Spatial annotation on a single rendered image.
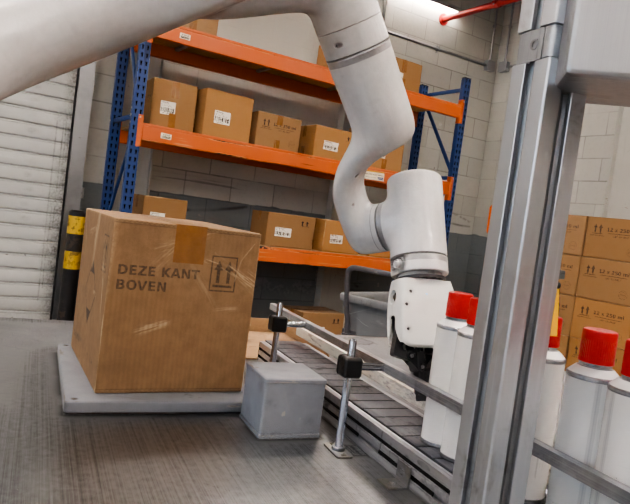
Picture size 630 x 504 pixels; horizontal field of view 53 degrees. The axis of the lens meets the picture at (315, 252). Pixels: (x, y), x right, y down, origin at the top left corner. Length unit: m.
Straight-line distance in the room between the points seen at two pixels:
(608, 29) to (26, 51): 0.51
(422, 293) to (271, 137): 3.81
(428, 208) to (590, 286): 3.28
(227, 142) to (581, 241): 2.37
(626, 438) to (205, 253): 0.66
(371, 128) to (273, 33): 4.75
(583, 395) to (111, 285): 0.67
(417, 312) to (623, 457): 0.36
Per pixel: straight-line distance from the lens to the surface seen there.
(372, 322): 3.15
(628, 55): 0.52
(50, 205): 4.81
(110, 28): 0.72
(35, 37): 0.70
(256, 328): 1.73
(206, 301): 1.04
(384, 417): 0.97
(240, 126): 4.53
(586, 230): 4.23
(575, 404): 0.68
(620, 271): 4.09
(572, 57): 0.52
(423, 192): 0.94
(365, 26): 0.86
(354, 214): 0.96
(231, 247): 1.04
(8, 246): 4.81
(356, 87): 0.87
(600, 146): 6.11
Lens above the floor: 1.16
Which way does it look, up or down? 3 degrees down
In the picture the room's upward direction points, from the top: 8 degrees clockwise
